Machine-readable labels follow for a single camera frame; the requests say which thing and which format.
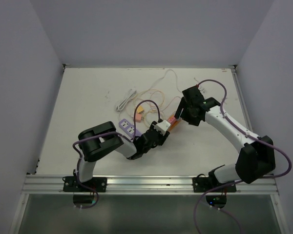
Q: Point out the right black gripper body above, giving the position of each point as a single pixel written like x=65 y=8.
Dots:
x=188 y=116

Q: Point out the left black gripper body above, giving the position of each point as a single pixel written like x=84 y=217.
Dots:
x=160 y=140

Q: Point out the pink charger plug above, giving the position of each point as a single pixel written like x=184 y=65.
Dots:
x=138 y=117

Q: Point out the yellow charger plug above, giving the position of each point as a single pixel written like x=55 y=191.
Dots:
x=140 y=109

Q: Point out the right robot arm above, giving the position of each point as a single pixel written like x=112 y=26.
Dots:
x=255 y=154

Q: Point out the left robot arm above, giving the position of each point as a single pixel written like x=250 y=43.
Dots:
x=101 y=140

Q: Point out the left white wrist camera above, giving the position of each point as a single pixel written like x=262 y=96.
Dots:
x=162 y=127

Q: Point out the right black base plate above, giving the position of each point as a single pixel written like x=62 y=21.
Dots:
x=202 y=183

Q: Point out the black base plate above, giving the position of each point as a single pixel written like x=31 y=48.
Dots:
x=202 y=183
x=70 y=184

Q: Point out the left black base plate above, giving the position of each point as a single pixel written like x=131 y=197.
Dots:
x=70 y=184

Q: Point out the aluminium mounting rail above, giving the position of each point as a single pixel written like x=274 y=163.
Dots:
x=142 y=185

